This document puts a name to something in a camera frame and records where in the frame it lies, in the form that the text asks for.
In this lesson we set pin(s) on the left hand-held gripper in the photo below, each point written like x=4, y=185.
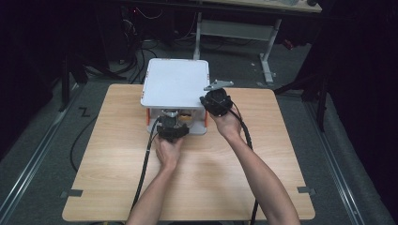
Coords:
x=171, y=128

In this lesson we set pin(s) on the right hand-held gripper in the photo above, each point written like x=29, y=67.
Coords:
x=217, y=100

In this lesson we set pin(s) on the white two-tier shoe rack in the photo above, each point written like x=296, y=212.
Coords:
x=176, y=84

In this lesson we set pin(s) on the person's left hand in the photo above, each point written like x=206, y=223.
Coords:
x=169, y=153

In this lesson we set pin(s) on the person's right hand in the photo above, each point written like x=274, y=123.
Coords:
x=227, y=123

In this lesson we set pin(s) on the white-framed wooden desk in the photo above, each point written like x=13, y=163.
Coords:
x=237, y=29

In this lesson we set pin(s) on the black metal stand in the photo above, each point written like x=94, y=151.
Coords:
x=67, y=84
x=314, y=90

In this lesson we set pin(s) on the grey tape strip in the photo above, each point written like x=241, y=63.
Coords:
x=306, y=190
x=72, y=193

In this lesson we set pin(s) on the metal floor rail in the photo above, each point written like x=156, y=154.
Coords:
x=336, y=162
x=33, y=162

